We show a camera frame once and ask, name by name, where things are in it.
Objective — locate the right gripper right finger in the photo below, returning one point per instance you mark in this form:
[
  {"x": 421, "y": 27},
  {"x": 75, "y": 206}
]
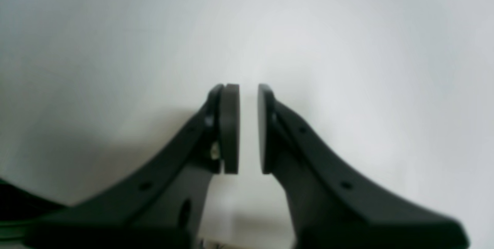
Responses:
[{"x": 332, "y": 205}]

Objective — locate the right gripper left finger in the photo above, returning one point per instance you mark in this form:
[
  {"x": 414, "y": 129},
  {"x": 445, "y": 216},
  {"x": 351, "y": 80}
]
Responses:
[{"x": 159, "y": 206}]

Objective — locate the black OpenArm base box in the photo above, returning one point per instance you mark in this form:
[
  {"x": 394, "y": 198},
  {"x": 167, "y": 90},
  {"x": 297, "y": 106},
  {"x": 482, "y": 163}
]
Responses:
[{"x": 18, "y": 210}]

